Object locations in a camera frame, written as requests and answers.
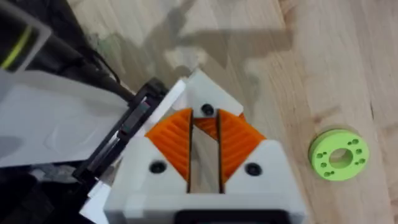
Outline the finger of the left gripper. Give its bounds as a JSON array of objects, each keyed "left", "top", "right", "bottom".
[{"left": 172, "top": 70, "right": 246, "bottom": 141}]

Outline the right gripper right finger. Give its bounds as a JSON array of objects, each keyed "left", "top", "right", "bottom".
[{"left": 218, "top": 109, "right": 304, "bottom": 206}]

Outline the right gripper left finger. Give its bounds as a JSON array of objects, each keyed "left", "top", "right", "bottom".
[{"left": 107, "top": 108, "right": 193, "bottom": 206}]

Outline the green disc with holes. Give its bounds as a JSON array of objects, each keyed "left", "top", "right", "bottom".
[{"left": 308, "top": 129, "right": 370, "bottom": 182}]

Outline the black cable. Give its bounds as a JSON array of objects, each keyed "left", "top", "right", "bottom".
[{"left": 77, "top": 46, "right": 136, "bottom": 101}]

